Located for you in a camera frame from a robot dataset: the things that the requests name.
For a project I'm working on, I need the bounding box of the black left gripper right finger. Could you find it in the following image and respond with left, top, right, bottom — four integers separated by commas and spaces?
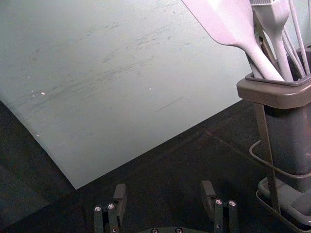
201, 180, 239, 233

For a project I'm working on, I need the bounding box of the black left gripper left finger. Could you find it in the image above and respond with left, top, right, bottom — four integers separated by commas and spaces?
94, 183, 128, 233

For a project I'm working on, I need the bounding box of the black table cloth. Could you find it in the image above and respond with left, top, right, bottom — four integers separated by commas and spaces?
0, 99, 311, 233

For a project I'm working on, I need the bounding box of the black rack with steel bars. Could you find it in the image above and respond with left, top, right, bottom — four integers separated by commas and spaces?
249, 101, 311, 233

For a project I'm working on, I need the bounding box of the grey utensil holder cup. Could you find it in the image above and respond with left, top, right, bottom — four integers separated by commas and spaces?
236, 47, 311, 193

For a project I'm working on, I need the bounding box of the grey wide silicone spatula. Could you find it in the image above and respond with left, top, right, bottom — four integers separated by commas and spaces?
181, 0, 285, 82

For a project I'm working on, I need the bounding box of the grey silicone brush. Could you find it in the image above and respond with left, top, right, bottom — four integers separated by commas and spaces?
250, 0, 295, 83

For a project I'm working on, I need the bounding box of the plain pale wall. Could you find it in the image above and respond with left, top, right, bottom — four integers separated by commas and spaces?
0, 0, 311, 190

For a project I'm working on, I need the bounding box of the grey wire whisk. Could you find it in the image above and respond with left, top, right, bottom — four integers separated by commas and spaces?
282, 0, 311, 78

